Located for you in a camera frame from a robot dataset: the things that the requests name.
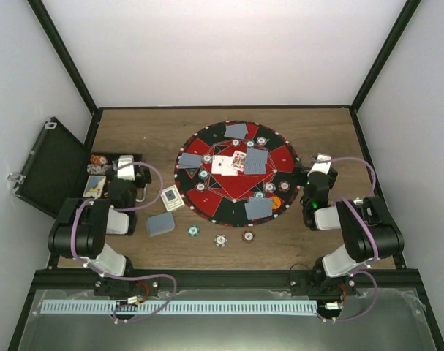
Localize blue patterned card deck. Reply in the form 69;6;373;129
146;212;176;238

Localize king face up card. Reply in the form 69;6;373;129
230;151;247;172

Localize face up playing card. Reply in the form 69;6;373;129
221;162;238;176

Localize ace of clubs card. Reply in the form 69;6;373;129
211;155;230;175

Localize white blue chip stack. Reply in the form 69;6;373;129
214;235;227;248

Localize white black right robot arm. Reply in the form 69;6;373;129
294;154;405;295

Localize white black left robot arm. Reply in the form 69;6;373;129
48;165;151;295

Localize card deck in case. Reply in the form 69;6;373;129
83;175;106;199

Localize mixed chips in case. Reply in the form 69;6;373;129
86;154;113;176

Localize orange big blind button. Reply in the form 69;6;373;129
271;196;282;210

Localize playing card deck box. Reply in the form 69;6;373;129
161;185;185;212

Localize black poker set case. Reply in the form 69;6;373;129
10;117;143;218

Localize round red black poker mat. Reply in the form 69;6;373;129
174;121;300;227

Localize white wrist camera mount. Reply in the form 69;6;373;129
116;155;135;181

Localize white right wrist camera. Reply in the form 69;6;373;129
309;154;332;175

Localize light blue slotted rail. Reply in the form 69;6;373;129
39;300;317;316

